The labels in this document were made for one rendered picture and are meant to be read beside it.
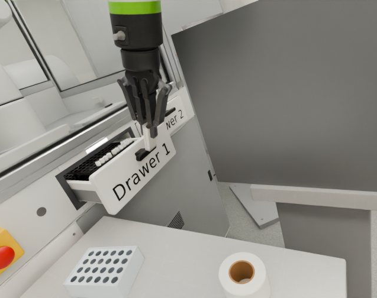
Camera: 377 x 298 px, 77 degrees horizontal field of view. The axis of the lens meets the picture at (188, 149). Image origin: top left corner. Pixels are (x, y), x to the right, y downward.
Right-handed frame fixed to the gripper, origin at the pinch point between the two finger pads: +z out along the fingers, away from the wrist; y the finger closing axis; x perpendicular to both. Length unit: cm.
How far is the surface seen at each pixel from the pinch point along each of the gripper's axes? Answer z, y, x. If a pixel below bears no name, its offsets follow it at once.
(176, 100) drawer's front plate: 10.2, -17.4, 42.0
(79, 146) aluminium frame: 6.0, -20.3, -5.5
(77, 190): 13.5, -14.8, -13.1
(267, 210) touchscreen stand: 88, 27, 75
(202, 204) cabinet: 59, -1, 36
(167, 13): -11, -93, 157
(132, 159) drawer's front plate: 6.8, -4.1, -2.8
